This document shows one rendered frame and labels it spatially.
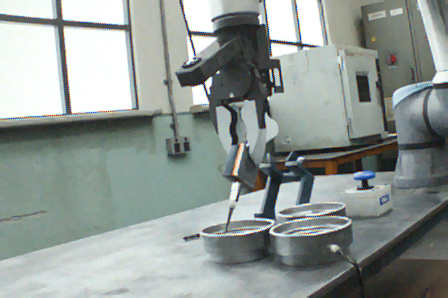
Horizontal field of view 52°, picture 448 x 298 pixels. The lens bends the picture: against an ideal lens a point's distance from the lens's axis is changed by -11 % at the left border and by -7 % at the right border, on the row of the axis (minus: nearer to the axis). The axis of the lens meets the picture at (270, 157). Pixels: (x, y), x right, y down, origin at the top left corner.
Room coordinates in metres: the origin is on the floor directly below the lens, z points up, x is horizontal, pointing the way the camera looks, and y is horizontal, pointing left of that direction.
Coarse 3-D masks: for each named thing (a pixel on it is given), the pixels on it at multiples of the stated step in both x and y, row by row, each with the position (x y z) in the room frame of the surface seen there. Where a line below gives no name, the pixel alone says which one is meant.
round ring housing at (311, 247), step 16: (288, 224) 0.66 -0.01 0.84; (304, 224) 0.67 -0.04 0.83; (320, 224) 0.67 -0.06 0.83; (336, 224) 0.65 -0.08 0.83; (272, 240) 0.61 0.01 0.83; (288, 240) 0.58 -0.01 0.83; (304, 240) 0.57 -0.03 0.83; (320, 240) 0.57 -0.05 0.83; (336, 240) 0.58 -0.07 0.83; (352, 240) 0.60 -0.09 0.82; (288, 256) 0.59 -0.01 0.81; (304, 256) 0.57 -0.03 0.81; (320, 256) 0.58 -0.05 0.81; (336, 256) 0.58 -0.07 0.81
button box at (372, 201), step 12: (348, 192) 0.84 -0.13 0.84; (360, 192) 0.82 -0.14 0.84; (372, 192) 0.81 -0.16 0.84; (384, 192) 0.84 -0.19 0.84; (348, 204) 0.84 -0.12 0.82; (360, 204) 0.82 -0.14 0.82; (372, 204) 0.81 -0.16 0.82; (384, 204) 0.83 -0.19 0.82; (348, 216) 0.84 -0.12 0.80; (360, 216) 0.82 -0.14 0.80; (372, 216) 0.81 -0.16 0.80
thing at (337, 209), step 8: (288, 208) 0.78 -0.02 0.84; (296, 208) 0.79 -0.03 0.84; (304, 208) 0.79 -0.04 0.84; (312, 208) 0.79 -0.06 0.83; (320, 208) 0.79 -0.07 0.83; (328, 208) 0.78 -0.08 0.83; (336, 208) 0.77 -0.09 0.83; (344, 208) 0.72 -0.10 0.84; (280, 216) 0.72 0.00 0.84; (288, 216) 0.71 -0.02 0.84; (296, 216) 0.70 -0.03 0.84; (304, 216) 0.69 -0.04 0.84; (312, 216) 0.69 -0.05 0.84; (320, 216) 0.69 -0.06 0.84; (336, 216) 0.70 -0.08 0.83; (344, 216) 0.72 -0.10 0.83
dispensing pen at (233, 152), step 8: (232, 152) 0.69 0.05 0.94; (232, 160) 0.68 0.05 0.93; (224, 168) 0.68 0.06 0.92; (232, 168) 0.67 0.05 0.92; (224, 176) 0.68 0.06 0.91; (232, 176) 0.67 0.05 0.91; (240, 184) 0.68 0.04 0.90; (232, 192) 0.67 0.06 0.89; (232, 200) 0.67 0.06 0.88; (232, 208) 0.66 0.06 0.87; (224, 232) 0.65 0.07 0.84
